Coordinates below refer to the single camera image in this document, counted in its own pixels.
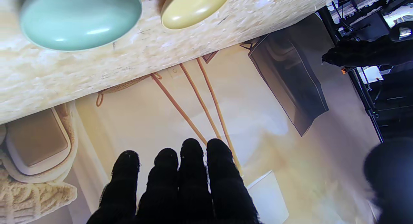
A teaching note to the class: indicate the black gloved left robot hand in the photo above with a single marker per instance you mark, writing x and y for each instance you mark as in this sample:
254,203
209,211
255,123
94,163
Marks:
371,53

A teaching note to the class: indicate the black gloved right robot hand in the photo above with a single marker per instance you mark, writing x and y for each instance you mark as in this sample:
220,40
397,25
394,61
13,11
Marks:
190,191

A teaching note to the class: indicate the black clamp orange tip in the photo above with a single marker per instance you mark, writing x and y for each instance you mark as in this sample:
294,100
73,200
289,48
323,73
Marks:
347,70

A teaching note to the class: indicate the dark cabinet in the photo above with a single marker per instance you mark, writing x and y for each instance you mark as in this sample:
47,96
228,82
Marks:
290,82

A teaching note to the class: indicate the sheer white curtain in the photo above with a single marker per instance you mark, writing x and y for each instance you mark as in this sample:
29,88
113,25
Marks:
90,166

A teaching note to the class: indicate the woven brown basket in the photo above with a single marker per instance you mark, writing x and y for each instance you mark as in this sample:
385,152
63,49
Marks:
125,86

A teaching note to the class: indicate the plain beige cushion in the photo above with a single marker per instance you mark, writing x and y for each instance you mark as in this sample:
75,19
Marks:
35,137

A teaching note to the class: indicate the round yellow dish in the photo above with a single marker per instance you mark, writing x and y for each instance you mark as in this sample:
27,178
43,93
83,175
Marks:
193,8

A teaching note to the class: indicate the round green dish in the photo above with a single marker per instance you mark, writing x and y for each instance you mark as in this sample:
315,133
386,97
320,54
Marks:
80,19

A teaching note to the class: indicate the black metal frame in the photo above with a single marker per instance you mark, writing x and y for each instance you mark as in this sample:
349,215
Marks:
364,95

